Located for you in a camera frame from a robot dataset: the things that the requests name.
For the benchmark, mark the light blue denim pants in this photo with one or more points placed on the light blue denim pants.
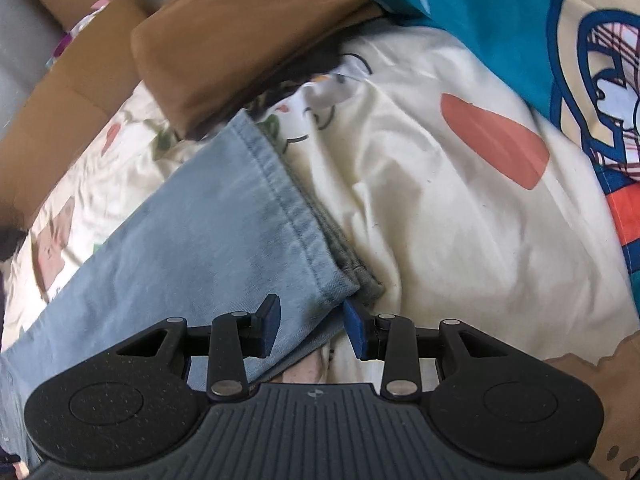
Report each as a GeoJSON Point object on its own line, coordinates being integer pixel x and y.
{"type": "Point", "coordinates": [175, 240]}

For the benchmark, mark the blue-grey wrapped panel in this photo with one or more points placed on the blue-grey wrapped panel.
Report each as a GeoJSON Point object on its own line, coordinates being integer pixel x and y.
{"type": "Point", "coordinates": [20, 45]}

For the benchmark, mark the black clothes pile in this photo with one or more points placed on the black clothes pile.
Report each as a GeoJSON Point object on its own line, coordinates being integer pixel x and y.
{"type": "Point", "coordinates": [10, 245]}

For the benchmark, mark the cream bear print bed sheet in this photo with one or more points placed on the cream bear print bed sheet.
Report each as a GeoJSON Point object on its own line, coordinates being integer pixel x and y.
{"type": "Point", "coordinates": [425, 210]}

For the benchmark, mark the flattened cardboard sheet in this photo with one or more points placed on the flattened cardboard sheet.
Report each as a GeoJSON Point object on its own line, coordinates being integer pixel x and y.
{"type": "Point", "coordinates": [60, 125]}

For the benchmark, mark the dark patterned garment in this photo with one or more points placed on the dark patterned garment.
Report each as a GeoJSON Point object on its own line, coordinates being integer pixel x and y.
{"type": "Point", "coordinates": [310, 65]}

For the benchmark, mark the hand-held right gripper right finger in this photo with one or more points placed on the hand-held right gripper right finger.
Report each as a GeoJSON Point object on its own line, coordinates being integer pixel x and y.
{"type": "Point", "coordinates": [356, 332]}

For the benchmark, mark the teal printed blanket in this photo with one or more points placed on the teal printed blanket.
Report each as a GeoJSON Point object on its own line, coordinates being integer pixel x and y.
{"type": "Point", "coordinates": [490, 20]}

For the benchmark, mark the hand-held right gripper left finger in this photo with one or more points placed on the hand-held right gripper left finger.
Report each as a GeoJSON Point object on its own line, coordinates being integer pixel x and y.
{"type": "Point", "coordinates": [270, 327]}

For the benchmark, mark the brown folded garment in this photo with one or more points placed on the brown folded garment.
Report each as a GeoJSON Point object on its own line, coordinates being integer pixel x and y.
{"type": "Point", "coordinates": [240, 35]}

